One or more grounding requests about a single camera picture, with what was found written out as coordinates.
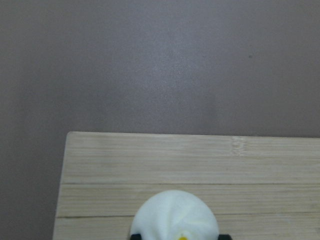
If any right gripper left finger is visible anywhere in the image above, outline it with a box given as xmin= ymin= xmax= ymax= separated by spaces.
xmin=130 ymin=233 xmax=142 ymax=240

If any bamboo cutting board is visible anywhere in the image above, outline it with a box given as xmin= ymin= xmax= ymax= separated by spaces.
xmin=53 ymin=132 xmax=320 ymax=240

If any white steamed bun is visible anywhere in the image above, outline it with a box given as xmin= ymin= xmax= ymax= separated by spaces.
xmin=129 ymin=190 xmax=220 ymax=240

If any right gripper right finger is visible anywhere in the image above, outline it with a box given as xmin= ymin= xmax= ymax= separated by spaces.
xmin=218 ymin=234 xmax=231 ymax=240

